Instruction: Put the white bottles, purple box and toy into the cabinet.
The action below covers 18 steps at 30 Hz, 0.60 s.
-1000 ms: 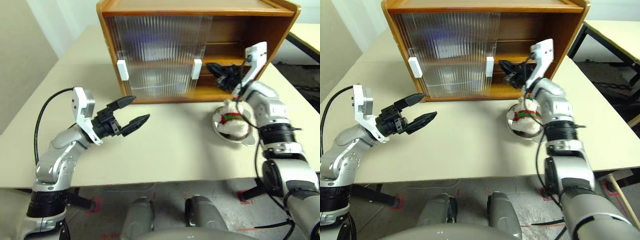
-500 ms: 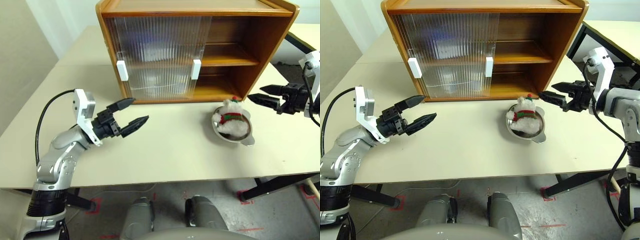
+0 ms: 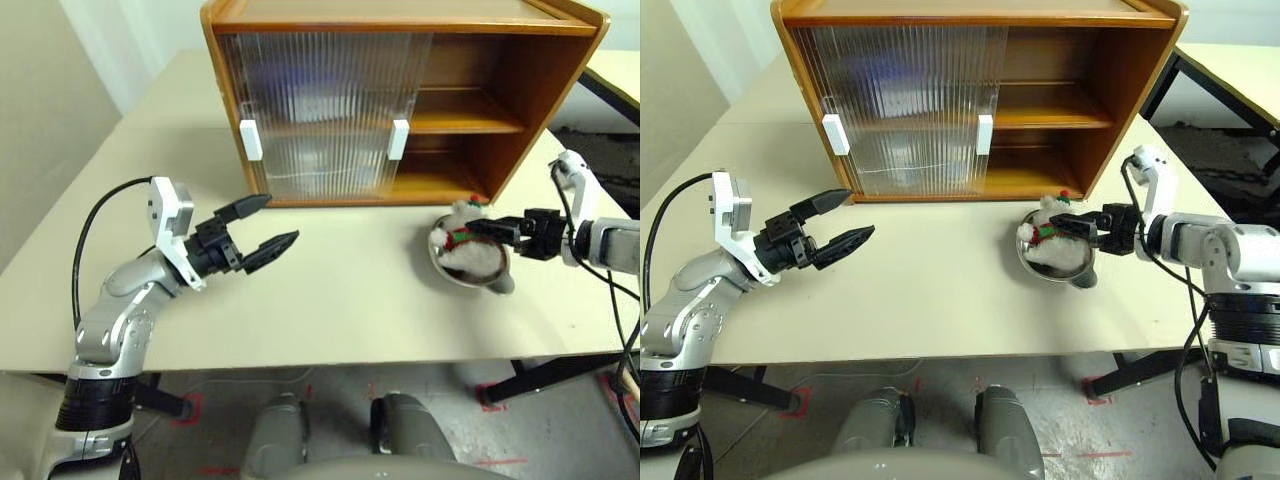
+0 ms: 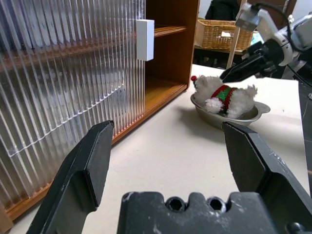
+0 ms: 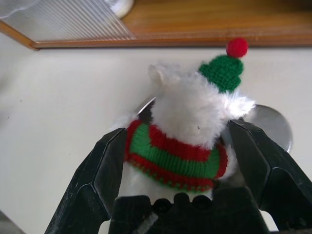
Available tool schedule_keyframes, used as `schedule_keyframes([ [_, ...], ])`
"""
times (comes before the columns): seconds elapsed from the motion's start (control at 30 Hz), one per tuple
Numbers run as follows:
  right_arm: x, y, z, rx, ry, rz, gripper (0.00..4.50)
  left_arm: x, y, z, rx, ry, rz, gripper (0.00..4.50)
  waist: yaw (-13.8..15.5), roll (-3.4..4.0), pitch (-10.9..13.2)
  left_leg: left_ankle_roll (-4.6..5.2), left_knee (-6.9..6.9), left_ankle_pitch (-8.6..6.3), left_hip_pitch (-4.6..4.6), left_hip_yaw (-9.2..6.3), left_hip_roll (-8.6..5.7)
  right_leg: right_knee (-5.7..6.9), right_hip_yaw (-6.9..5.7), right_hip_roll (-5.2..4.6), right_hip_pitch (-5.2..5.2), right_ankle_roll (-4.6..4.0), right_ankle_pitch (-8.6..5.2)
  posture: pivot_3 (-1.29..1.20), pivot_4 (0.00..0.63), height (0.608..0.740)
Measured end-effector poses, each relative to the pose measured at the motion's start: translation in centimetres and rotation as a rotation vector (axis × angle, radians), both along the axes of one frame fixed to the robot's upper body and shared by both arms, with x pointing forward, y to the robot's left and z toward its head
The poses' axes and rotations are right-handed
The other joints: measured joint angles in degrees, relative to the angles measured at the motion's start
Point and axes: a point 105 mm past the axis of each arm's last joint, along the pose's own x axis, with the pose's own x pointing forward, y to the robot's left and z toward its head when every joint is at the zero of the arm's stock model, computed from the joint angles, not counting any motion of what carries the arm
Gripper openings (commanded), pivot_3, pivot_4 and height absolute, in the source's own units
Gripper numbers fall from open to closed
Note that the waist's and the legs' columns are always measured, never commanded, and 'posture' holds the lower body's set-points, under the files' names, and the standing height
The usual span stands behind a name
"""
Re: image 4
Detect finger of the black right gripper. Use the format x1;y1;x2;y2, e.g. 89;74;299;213
218;55;265;80
223;62;269;83

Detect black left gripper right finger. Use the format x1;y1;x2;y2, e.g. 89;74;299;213
221;121;312;234

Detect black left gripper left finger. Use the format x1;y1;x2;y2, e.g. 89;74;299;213
25;119;115;234

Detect white plush dog toy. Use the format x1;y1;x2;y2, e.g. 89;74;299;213
191;74;258;120

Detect brown wooden cabinet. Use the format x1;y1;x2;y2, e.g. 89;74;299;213
0;0;200;223

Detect woven wicker basket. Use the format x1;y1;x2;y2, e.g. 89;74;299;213
195;19;254;51

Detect silver metal bowl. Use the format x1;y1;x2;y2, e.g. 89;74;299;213
190;94;271;127

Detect person in dark clothes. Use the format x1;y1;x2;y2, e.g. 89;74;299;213
204;0;242;21

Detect black stand beside table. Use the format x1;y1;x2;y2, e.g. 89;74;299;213
297;83;312;176

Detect light wooden post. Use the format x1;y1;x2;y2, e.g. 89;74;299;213
227;25;241;71

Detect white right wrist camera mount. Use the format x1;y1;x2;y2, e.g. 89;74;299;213
234;2;293;67

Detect white door handle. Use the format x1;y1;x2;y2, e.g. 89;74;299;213
136;19;155;61

